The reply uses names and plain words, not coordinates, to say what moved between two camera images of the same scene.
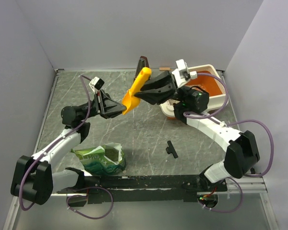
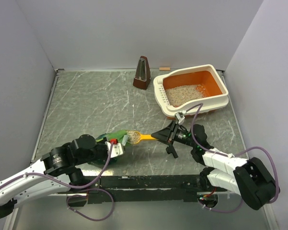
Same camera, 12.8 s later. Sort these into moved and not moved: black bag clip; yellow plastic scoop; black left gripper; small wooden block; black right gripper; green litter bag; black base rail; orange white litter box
Moved: yellow plastic scoop; green litter bag; black left gripper; black right gripper
Not moved: small wooden block; black bag clip; orange white litter box; black base rail
